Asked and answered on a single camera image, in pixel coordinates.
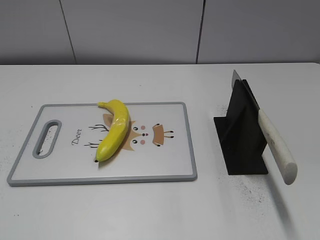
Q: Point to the yellow plastic banana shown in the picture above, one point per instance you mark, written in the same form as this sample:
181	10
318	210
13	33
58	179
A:
117	132

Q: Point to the white handled kitchen knife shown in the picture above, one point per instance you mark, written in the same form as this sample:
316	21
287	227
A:
279	149

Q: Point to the white deer cutting board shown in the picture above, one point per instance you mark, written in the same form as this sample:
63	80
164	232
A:
60	148

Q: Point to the black knife stand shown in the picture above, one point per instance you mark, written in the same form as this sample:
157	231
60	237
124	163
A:
241	139

